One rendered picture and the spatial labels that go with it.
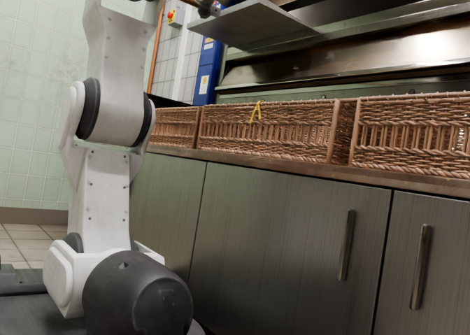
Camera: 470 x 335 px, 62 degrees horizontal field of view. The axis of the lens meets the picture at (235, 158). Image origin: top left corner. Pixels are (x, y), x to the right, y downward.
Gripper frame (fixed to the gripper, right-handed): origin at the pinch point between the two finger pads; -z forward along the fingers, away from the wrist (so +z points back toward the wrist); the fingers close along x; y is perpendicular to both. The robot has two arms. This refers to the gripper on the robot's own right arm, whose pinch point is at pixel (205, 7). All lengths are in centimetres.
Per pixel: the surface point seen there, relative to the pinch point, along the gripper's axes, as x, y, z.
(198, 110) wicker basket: -48, -6, 29
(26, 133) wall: -64, 102, -78
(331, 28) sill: -4, -52, 11
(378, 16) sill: -4, -64, 28
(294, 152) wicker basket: -60, -33, 69
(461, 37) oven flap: -16, -82, 52
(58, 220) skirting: -116, 80, -93
